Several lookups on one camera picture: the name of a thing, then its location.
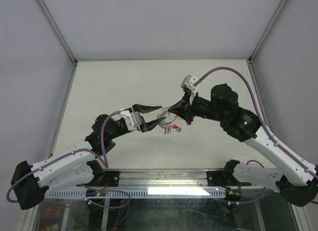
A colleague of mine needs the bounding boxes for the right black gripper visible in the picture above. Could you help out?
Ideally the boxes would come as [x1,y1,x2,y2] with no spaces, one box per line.
[168,91,227,124]

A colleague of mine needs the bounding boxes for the keyring with yellow handle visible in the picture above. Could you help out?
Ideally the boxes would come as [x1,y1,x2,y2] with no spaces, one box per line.
[157,107,178,129]

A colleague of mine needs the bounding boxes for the red tagged key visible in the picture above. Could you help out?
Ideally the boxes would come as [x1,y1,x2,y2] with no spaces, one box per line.
[171,124,181,132]

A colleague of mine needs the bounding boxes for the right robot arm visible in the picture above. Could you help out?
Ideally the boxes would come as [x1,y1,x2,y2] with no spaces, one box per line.
[168,84,318,207]

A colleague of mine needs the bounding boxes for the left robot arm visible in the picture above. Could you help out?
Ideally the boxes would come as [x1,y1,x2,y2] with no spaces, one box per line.
[6,104,164,210]

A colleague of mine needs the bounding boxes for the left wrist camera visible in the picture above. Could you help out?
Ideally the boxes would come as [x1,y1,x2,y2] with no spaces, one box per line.
[119,108,142,132]

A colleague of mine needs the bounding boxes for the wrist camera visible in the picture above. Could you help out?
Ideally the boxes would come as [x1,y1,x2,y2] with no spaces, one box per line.
[181,75,201,105]
[119,108,142,132]

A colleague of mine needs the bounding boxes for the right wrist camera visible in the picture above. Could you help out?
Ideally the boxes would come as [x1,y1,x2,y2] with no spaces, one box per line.
[181,75,201,105]

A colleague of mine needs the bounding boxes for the aluminium mounting rail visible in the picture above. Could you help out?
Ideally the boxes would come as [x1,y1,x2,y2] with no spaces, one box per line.
[31,168,281,189]

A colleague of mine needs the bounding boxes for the white slotted cable duct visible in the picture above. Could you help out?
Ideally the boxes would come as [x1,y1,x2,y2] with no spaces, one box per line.
[46,187,226,200]

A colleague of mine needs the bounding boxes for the left aluminium frame post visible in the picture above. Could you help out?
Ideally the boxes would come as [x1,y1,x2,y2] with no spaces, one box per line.
[35,0,78,65]

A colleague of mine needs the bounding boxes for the aluminium frame post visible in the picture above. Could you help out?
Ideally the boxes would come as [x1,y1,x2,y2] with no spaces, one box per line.
[35,0,78,65]
[248,0,289,64]

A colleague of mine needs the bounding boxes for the right aluminium frame post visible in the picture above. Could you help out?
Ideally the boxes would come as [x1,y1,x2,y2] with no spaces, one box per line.
[248,0,289,64]

